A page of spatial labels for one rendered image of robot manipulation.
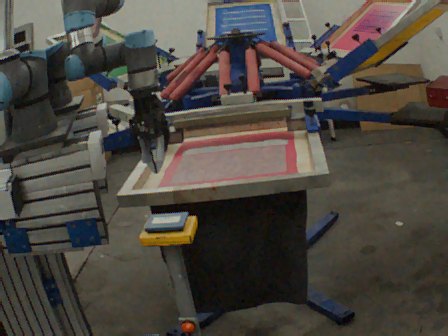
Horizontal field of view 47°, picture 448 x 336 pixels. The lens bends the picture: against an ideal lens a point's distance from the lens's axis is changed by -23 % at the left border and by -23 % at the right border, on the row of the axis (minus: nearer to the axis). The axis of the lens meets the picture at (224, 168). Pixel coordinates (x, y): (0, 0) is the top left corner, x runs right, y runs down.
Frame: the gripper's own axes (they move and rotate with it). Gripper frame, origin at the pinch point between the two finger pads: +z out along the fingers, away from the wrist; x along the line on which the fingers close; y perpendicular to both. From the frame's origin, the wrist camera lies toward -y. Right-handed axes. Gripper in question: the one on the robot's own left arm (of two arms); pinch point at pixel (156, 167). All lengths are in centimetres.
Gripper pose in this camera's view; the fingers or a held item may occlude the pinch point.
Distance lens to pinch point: 152.1
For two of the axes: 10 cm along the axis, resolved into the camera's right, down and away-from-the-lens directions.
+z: 1.3, 9.5, 2.7
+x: 9.9, -1.1, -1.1
